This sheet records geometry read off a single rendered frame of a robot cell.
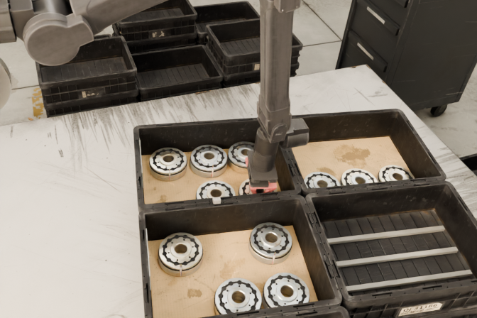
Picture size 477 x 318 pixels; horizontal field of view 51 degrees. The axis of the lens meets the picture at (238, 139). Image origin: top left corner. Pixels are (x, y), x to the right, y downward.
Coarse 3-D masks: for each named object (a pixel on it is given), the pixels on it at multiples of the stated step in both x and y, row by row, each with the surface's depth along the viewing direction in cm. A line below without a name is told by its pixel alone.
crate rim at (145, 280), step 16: (160, 208) 117; (176, 208) 117; (192, 208) 118; (208, 208) 118; (304, 208) 120; (144, 224) 113; (144, 240) 112; (320, 240) 114; (144, 256) 107; (320, 256) 110; (144, 272) 104; (144, 288) 101; (336, 288) 105; (144, 304) 99; (304, 304) 101; (320, 304) 102; (336, 304) 102
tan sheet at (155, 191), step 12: (144, 156) 143; (144, 168) 140; (228, 168) 142; (144, 180) 136; (156, 180) 137; (180, 180) 137; (192, 180) 138; (204, 180) 138; (228, 180) 139; (240, 180) 139; (144, 192) 133; (156, 192) 133; (168, 192) 134; (180, 192) 134; (192, 192) 134
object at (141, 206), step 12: (216, 120) 142; (228, 120) 143; (240, 120) 143; (252, 120) 143; (288, 156) 133; (288, 168) 130; (276, 192) 123; (288, 192) 124; (300, 192) 125; (144, 204) 117; (156, 204) 117; (168, 204) 118; (180, 204) 118
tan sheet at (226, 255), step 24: (216, 240) 124; (240, 240) 124; (216, 264) 118; (240, 264) 119; (264, 264) 119; (288, 264) 120; (168, 288) 113; (192, 288) 113; (216, 288) 114; (312, 288) 116; (168, 312) 108; (192, 312) 109
